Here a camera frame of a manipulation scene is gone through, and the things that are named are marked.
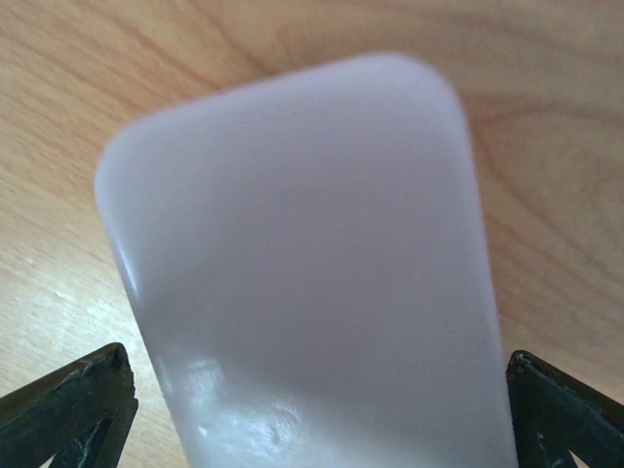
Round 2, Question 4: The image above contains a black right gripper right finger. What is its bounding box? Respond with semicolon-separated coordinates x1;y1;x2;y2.
506;350;623;467

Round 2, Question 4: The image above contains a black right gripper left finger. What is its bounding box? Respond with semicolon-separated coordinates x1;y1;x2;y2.
1;342;138;467

